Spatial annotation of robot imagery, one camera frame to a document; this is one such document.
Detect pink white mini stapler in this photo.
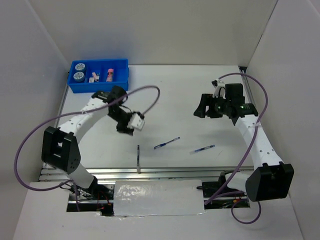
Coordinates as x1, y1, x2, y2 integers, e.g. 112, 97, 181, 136
92, 72, 100, 82

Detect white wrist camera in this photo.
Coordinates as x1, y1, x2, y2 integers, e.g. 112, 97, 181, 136
211, 78, 226, 98
127, 112, 145, 131

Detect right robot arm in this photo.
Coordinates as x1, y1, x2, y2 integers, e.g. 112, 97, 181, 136
193, 80, 294, 202

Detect aluminium front rail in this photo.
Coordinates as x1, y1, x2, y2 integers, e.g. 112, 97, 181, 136
38, 166, 254, 182

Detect blue compartment tray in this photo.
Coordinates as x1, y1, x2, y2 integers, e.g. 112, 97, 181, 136
67, 58, 129, 94

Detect aluminium rail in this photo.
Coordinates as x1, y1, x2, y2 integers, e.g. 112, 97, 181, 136
38, 166, 254, 182
238, 66, 280, 177

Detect dark blue gel pen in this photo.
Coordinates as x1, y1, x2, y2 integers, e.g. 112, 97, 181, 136
189, 144, 215, 155

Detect pink capped marker tube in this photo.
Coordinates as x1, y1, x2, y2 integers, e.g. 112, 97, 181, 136
106, 68, 114, 83

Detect silver foil cover sheet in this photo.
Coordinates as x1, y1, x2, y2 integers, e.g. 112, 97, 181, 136
113, 179, 205, 217

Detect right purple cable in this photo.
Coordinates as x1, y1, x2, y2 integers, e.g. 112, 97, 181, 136
203, 72, 270, 225

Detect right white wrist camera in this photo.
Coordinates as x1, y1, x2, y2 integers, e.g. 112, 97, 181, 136
211, 78, 226, 98

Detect aluminium right rail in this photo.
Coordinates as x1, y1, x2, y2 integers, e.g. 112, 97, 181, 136
238, 66, 280, 177

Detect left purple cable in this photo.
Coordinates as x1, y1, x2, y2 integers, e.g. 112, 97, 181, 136
13, 85, 161, 213

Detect blue clear ballpoint pen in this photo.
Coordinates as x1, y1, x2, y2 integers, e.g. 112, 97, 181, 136
153, 137, 180, 150

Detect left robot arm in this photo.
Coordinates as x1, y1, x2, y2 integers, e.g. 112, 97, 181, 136
41, 86, 134, 200

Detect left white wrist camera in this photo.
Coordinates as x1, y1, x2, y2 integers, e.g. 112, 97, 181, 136
127, 112, 145, 131

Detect black gel pen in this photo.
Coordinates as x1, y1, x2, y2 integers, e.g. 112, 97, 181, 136
136, 144, 141, 174

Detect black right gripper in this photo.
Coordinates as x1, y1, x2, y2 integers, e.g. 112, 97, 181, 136
193, 93, 231, 118

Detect purple cable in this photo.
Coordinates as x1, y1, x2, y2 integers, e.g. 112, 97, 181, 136
13, 85, 161, 213
203, 72, 270, 225

